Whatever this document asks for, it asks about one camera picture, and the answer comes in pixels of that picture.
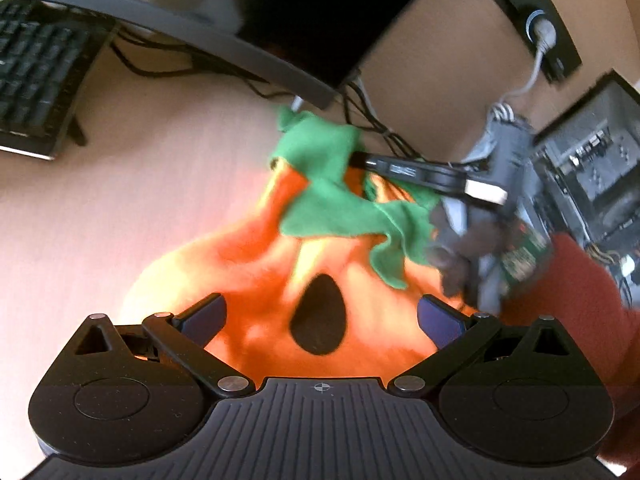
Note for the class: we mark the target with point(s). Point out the open computer case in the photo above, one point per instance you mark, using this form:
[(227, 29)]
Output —
[(585, 160)]

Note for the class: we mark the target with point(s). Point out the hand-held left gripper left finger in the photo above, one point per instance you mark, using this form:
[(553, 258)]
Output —
[(205, 319)]

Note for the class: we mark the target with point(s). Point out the black keyboard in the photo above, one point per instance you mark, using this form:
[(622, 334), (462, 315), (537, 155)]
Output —
[(35, 75)]

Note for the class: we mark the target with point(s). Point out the black computer monitor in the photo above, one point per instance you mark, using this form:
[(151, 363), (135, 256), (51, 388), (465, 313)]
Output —
[(310, 20)]

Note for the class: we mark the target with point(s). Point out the person's right hand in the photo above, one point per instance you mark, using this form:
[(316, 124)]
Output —
[(465, 250)]

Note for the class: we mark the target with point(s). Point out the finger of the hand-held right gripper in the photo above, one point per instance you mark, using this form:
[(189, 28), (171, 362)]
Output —
[(405, 171)]

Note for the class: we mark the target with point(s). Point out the orange pumpkin costume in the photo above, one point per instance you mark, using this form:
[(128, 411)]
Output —
[(260, 270)]

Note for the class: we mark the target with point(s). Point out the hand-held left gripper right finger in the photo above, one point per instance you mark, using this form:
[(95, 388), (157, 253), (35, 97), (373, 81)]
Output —
[(440, 329)]

